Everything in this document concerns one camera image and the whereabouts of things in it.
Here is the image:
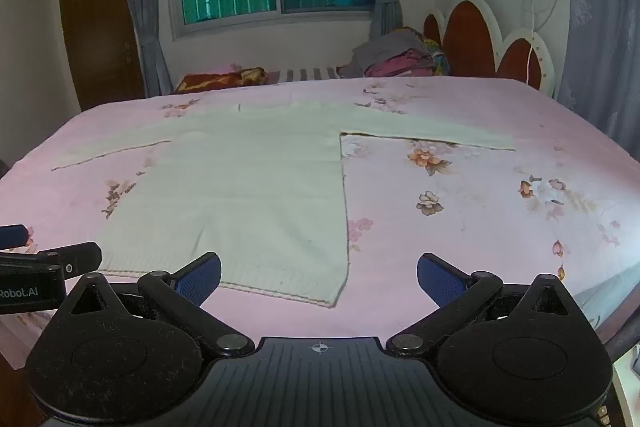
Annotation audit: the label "pink floral bedsheet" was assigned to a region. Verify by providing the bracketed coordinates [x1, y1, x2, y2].
[0, 77, 640, 373]

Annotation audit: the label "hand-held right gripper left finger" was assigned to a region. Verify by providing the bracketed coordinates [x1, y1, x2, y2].
[67, 251, 256, 361]

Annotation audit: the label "white knit sweater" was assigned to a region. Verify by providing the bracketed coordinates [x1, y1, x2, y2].
[50, 99, 516, 309]

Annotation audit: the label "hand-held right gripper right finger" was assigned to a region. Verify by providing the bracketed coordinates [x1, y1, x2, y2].
[385, 252, 584, 357]

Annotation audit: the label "red patterned blanket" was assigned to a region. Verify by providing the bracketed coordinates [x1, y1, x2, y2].
[174, 67, 266, 94]

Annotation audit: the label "pink folded clothes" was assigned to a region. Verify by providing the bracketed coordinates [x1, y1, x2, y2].
[364, 49, 437, 78]

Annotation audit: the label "grey folded clothes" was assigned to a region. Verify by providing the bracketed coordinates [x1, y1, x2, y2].
[340, 29, 427, 76]

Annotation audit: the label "red and white headboard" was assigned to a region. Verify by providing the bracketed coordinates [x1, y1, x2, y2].
[422, 0, 559, 100]

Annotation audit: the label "purple lace curtain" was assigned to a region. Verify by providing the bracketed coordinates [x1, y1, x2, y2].
[556, 0, 640, 158]

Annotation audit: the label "white cable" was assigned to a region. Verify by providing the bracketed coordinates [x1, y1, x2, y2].
[519, 0, 564, 84]

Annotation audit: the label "brown wooden door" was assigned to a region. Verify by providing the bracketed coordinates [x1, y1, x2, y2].
[57, 0, 146, 112]

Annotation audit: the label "grey striped sheet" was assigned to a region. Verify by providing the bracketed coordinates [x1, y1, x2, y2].
[262, 65, 344, 83]

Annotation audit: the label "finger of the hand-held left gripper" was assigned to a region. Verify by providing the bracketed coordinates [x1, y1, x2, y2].
[0, 224, 30, 249]
[0, 241, 104, 280]

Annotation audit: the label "colourful printed cloth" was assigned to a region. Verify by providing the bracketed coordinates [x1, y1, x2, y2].
[420, 34, 452, 76]

